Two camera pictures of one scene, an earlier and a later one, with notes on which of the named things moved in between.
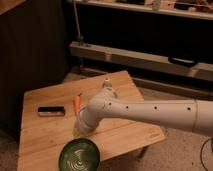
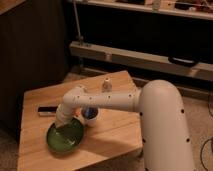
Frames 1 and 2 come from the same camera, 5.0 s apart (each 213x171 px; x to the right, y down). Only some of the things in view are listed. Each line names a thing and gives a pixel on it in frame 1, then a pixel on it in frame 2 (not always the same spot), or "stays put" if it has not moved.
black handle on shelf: [183, 61] stays put
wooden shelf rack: [202, 9] stays put
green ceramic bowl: [80, 154] -> [65, 137]
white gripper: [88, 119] -> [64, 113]
